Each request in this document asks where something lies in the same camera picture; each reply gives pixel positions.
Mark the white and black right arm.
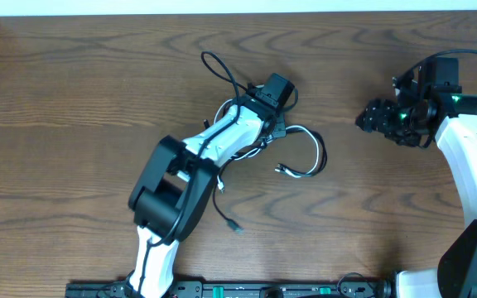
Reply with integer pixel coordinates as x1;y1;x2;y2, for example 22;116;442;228
355;50;477;298

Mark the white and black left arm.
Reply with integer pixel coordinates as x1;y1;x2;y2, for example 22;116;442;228
127;74;295;297

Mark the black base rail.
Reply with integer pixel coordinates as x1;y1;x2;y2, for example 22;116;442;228
64;272;396;298

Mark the white USB cable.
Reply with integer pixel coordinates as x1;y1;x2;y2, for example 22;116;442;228
213;84;321;195

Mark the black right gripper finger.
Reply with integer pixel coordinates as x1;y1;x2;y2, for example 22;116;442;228
356;101;381;123
355;118;377;132

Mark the black USB cable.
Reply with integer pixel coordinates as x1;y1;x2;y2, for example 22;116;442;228
203;119;329;235

